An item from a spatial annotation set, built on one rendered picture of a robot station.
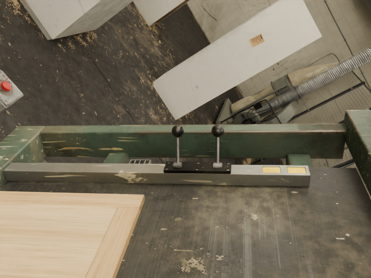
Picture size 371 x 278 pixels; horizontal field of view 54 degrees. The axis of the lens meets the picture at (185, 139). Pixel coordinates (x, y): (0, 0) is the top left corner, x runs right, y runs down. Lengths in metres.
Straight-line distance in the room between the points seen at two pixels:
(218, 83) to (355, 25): 4.99
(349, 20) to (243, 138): 7.84
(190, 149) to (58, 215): 0.51
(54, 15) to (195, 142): 2.43
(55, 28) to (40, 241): 2.69
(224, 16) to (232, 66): 4.46
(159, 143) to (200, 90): 3.38
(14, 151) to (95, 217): 0.48
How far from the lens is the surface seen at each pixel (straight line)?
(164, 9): 5.85
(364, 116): 1.30
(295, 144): 1.30
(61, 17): 3.46
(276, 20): 4.45
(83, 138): 1.41
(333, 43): 9.01
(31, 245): 1.01
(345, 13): 8.98
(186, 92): 4.72
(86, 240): 0.96
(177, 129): 1.08
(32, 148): 1.45
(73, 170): 1.19
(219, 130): 1.06
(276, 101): 6.41
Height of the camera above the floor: 1.87
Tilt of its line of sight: 23 degrees down
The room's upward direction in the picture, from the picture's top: 62 degrees clockwise
